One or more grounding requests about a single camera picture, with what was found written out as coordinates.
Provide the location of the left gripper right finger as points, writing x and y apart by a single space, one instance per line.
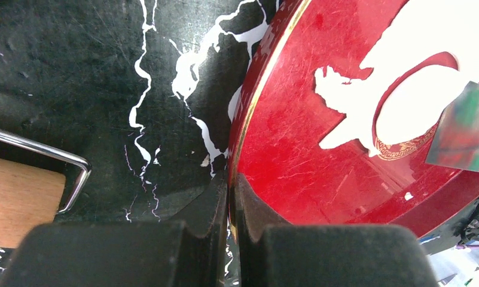
274 252

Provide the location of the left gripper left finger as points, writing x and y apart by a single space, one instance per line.
185 250

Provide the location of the round red tray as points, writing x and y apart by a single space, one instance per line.
280 121

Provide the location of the wooden rolling pin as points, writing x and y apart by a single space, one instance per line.
30 196

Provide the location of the cut round dough wrapper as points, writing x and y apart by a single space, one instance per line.
416 104

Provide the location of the scraper knife orange handle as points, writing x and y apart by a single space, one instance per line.
456 141

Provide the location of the white dough piece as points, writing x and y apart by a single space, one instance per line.
423 33

